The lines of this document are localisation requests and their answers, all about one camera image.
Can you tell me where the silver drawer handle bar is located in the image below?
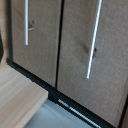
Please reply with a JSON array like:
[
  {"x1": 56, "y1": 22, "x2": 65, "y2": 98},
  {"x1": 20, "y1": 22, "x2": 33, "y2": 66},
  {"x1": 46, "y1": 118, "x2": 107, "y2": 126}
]
[
  {"x1": 24, "y1": 0, "x2": 35, "y2": 47},
  {"x1": 86, "y1": 0, "x2": 104, "y2": 81}
]

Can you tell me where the brown woven drawer front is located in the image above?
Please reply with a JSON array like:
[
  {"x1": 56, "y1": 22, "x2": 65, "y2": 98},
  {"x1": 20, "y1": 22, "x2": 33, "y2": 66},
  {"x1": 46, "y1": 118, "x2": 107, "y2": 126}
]
[
  {"x1": 56, "y1": 0, "x2": 128, "y2": 128},
  {"x1": 11, "y1": 0, "x2": 63, "y2": 89}
]

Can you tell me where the dark drawer cabinet frame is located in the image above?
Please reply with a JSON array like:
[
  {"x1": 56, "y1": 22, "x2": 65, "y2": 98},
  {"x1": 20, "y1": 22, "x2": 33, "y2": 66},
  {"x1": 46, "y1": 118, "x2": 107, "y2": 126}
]
[{"x1": 6, "y1": 0, "x2": 128, "y2": 128}]

